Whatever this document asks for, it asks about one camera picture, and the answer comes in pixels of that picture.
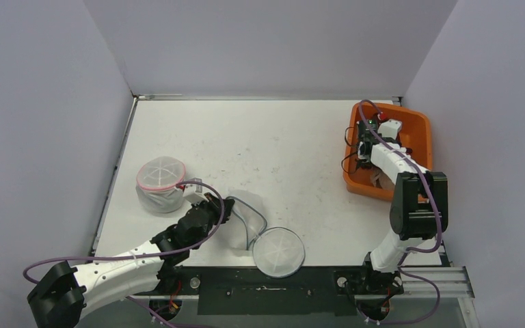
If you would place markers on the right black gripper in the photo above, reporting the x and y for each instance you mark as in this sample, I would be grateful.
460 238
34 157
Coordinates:
367 131

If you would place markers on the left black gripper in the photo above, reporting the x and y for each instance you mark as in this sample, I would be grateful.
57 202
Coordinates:
214 203

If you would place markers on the blue-trimmed mesh laundry bag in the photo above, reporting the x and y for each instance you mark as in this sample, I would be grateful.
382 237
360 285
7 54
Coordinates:
276 251

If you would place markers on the beige lace bra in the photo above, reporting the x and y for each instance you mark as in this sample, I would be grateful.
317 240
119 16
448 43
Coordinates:
379 180

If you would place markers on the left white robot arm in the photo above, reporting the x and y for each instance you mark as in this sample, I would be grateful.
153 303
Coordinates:
66 293

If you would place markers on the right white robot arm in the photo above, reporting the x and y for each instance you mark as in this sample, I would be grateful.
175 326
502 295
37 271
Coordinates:
419 206

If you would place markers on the pink-trimmed mesh laundry bag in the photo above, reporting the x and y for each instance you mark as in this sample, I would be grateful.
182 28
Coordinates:
156 184

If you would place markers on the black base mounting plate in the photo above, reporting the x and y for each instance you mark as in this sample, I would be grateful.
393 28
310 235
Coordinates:
337 290

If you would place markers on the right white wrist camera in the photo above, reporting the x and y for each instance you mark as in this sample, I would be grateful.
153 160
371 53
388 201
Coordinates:
387 127

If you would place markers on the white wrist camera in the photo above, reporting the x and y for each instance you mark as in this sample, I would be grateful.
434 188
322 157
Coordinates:
192 192
387 127

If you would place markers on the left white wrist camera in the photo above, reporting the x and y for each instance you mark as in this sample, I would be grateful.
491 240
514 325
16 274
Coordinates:
192 192

